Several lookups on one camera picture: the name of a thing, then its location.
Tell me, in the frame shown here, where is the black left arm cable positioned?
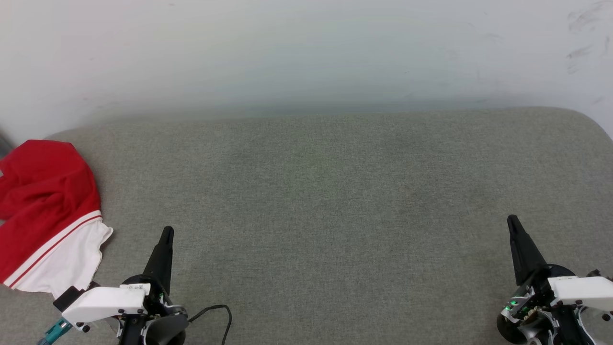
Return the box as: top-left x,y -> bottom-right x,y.
188,305 -> 233,345

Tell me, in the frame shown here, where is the red and white t-shirt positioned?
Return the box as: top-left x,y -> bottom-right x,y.
0,139 -> 114,300

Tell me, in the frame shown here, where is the teal left camera connector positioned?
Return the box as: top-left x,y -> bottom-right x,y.
37,318 -> 72,345

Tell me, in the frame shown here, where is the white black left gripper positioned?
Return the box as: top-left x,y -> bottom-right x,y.
61,226 -> 190,345

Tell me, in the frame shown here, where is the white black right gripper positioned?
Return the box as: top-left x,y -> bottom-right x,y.
497,215 -> 613,345

